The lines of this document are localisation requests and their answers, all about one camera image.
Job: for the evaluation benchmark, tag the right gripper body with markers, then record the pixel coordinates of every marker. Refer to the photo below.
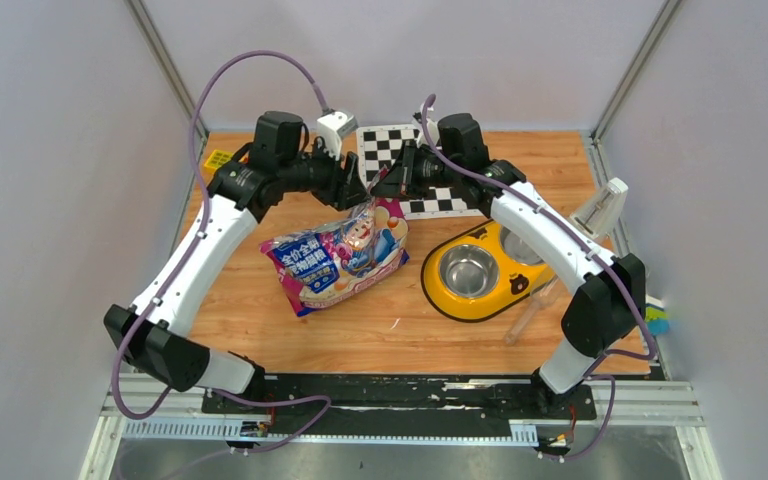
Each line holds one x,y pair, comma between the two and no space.
427,171

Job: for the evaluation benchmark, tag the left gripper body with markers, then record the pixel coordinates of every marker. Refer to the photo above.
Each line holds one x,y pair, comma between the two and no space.
321,172

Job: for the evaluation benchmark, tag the pink pet food bag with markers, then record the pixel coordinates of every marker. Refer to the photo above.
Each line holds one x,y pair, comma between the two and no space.
323,266

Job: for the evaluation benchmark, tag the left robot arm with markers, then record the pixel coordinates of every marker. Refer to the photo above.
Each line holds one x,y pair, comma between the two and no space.
153,331

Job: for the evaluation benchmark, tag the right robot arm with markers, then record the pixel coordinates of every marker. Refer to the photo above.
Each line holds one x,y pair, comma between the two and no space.
608,290

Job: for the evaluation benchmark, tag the yellow double pet bowl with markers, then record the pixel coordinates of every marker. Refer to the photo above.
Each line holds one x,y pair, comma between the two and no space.
481,273

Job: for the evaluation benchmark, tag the black white chessboard mat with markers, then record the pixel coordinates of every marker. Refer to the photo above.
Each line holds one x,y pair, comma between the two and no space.
378,147

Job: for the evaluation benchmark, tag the clear plastic scoop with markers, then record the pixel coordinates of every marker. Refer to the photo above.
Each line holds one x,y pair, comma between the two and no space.
544,297

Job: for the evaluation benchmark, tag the green blue block toy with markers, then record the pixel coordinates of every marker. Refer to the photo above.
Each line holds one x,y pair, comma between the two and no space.
656,317

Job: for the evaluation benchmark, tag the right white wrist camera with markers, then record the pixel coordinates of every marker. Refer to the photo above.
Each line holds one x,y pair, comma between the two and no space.
429,126

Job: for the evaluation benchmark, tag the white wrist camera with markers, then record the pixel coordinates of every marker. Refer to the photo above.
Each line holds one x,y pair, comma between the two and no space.
429,126
333,128

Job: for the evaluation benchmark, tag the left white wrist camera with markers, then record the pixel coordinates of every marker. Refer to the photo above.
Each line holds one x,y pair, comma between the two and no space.
333,128

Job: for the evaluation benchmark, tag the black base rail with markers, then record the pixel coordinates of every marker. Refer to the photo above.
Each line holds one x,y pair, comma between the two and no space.
407,409

